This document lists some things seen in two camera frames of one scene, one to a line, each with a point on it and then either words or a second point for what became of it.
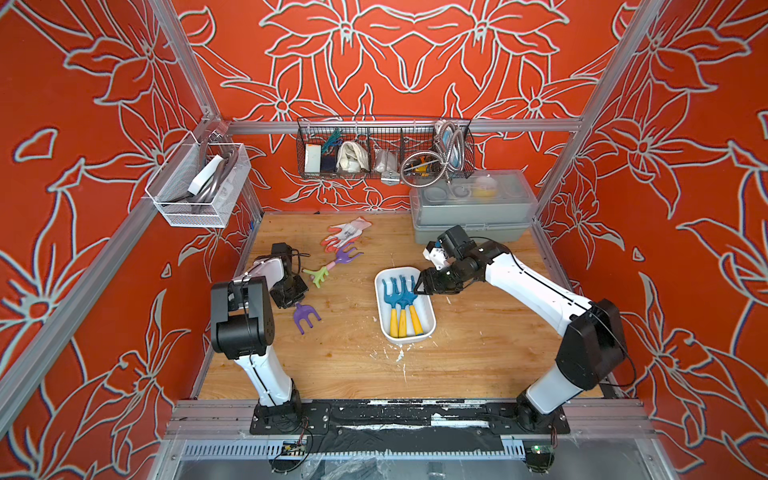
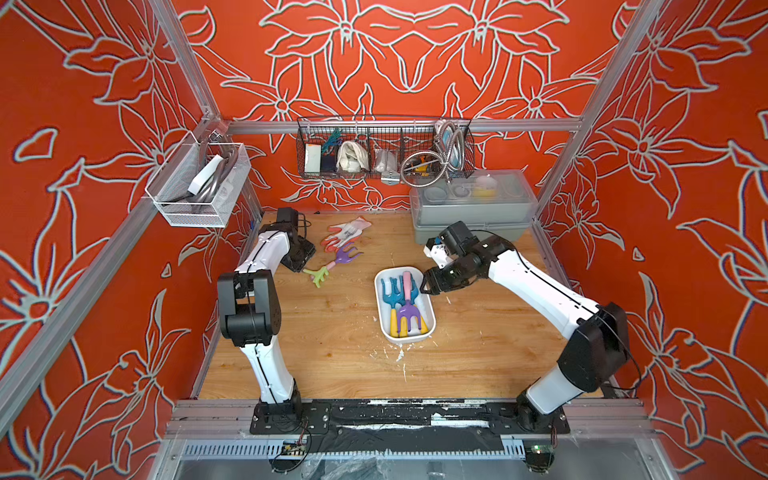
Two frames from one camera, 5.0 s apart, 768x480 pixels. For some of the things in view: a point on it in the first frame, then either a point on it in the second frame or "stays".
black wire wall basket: [385, 148] stays
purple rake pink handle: [301, 313] → [408, 310]
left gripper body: [288, 291] → [298, 255]
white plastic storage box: [404, 314] stays
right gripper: [431, 285] stays
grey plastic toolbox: [494, 205] stays
